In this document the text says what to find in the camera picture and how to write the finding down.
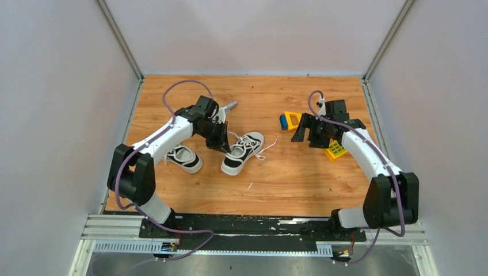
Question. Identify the blue toy block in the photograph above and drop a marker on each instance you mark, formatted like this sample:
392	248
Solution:
283	122

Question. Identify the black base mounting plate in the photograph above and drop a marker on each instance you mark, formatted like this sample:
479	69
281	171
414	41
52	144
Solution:
256	234

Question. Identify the black white sneaker with laces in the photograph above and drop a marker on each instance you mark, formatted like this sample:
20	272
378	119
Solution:
247	146

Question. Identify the yellow toy handle piece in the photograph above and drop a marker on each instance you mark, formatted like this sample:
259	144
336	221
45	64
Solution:
293	120

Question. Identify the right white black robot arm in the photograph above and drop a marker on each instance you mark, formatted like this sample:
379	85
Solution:
393	195

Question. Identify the grey metal cylinder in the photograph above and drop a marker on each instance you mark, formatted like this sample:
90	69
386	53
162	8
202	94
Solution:
230	106

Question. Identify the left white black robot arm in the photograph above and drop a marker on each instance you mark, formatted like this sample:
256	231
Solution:
132	171

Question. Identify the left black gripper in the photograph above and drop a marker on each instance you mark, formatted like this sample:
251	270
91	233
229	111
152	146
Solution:
221	144

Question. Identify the yellow green building block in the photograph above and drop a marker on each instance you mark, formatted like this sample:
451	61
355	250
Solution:
334	151

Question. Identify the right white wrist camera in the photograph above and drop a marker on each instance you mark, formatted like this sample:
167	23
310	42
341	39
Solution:
321	105

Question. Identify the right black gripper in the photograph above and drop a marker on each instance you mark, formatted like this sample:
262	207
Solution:
307	121

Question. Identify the aluminium frame rail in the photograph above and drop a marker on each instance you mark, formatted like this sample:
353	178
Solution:
118	233

